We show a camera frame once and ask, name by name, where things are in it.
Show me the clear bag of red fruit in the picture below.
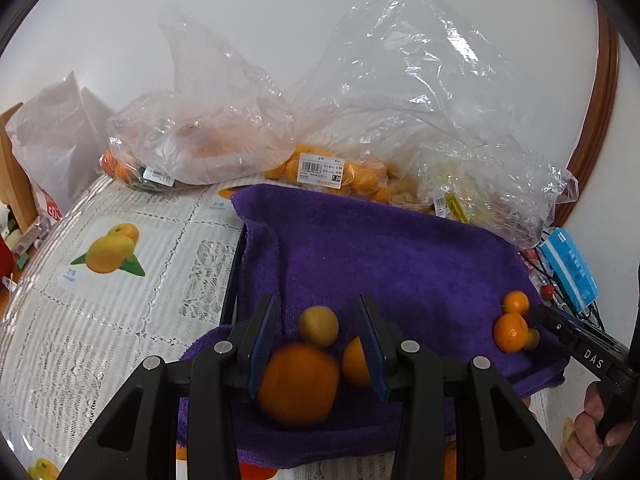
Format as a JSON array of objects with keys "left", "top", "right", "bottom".
[{"left": 520, "top": 246, "right": 548, "bottom": 283}]

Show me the black tray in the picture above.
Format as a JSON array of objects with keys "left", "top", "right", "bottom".
[{"left": 220, "top": 220, "right": 251, "bottom": 331}]

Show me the orange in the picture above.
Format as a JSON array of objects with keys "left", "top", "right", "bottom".
[
  {"left": 493, "top": 312, "right": 530, "bottom": 353},
  {"left": 257, "top": 342, "right": 342, "bottom": 428},
  {"left": 341, "top": 336, "right": 373, "bottom": 388},
  {"left": 502, "top": 291, "right": 531, "bottom": 316}
]

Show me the person's right hand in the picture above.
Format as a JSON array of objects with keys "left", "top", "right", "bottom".
[{"left": 562, "top": 385, "right": 633, "bottom": 480}]

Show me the blue tissue box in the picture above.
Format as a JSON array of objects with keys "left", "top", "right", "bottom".
[{"left": 540, "top": 227, "right": 599, "bottom": 311}]

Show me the brown wooden door frame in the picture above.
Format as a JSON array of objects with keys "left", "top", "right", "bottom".
[{"left": 552, "top": 5, "right": 621, "bottom": 211}]

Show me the purple towel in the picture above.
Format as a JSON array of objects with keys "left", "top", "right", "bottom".
[{"left": 177, "top": 184, "right": 566, "bottom": 468}]

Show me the clear bag of oranges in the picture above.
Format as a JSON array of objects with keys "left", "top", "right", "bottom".
[{"left": 264, "top": 0, "right": 506, "bottom": 206}]

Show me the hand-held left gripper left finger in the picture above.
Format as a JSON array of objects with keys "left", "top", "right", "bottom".
[{"left": 57, "top": 294, "right": 280, "bottom": 480}]

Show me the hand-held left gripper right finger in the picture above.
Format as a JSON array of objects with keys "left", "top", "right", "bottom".
[{"left": 356, "top": 294, "right": 572, "bottom": 480}]

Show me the clear bag with red fruit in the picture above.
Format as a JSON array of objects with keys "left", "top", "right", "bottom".
[{"left": 100, "top": 10, "right": 297, "bottom": 192}]

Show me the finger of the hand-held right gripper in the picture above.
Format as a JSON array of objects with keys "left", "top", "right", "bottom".
[
  {"left": 527, "top": 305, "right": 626, "bottom": 383},
  {"left": 627, "top": 260, "right": 640, "bottom": 361}
]

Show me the clear bag of yellow fruit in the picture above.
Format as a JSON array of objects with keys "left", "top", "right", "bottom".
[{"left": 415, "top": 142, "right": 578, "bottom": 248}]

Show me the white plastic bag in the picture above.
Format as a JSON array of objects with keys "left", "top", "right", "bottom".
[{"left": 5, "top": 71, "right": 116, "bottom": 223}]

